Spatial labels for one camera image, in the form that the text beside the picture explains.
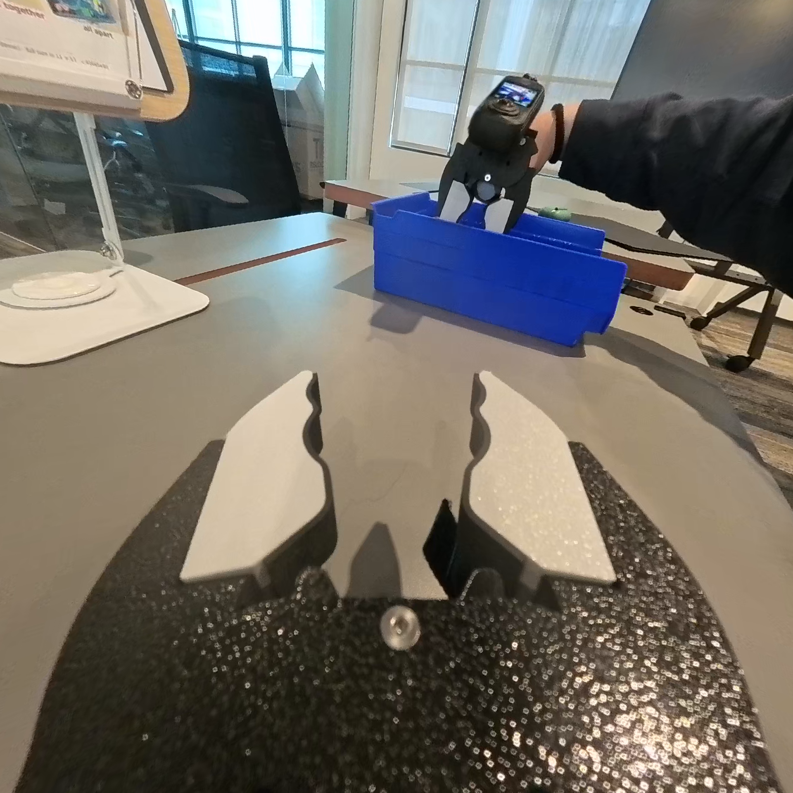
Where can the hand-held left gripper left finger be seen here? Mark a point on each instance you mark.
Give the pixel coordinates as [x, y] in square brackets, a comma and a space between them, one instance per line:
[260, 483]

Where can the clear acrylic stand white base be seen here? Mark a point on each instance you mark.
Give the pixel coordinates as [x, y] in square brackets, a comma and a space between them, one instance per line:
[93, 310]

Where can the person's right hand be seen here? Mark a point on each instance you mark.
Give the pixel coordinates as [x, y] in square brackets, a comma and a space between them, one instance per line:
[544, 139]

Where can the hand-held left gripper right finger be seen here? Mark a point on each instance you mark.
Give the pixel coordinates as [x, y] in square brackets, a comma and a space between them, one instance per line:
[533, 495]

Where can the wooden board with instruction sheet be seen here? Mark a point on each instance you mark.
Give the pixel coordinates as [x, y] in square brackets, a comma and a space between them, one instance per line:
[74, 49]

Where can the black rolling desk frame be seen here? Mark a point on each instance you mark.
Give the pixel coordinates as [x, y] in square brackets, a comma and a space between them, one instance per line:
[743, 297]

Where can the blue plastic bin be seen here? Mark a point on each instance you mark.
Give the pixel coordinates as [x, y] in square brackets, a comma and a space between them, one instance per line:
[483, 279]

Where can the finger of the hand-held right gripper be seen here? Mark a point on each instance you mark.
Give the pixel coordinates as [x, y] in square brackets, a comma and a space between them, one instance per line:
[495, 217]
[458, 201]

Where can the black mesh office chair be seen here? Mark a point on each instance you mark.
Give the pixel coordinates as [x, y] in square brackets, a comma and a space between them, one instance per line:
[229, 124]

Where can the small green object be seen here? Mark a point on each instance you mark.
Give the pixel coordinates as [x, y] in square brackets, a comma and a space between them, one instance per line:
[554, 214]

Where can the black wall panel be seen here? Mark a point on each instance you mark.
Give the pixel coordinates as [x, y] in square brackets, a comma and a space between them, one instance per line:
[712, 43]

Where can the white house-shaped box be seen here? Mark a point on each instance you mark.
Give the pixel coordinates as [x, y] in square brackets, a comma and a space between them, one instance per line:
[303, 136]

